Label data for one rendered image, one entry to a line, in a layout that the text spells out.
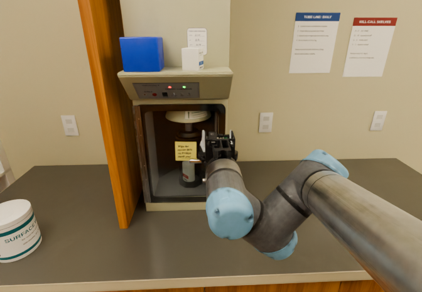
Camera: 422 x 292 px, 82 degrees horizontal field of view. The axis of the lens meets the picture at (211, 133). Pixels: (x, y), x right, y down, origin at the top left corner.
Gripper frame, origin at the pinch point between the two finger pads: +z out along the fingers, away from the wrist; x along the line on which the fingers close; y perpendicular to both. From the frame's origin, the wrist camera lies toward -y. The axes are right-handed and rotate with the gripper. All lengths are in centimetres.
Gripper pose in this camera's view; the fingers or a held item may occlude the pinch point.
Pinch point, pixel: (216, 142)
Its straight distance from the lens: 71.5
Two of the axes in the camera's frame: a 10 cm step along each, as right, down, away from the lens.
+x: -10.0, 0.2, -0.4
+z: -0.5, -3.9, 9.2
